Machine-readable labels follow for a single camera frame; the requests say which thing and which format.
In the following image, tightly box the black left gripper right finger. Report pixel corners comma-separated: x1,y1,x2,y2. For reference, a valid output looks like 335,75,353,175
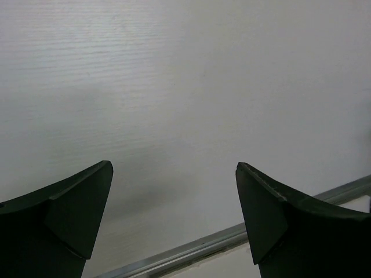
235,162,370,277

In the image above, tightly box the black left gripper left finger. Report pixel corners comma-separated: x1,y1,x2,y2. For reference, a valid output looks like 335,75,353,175
1,160,114,278

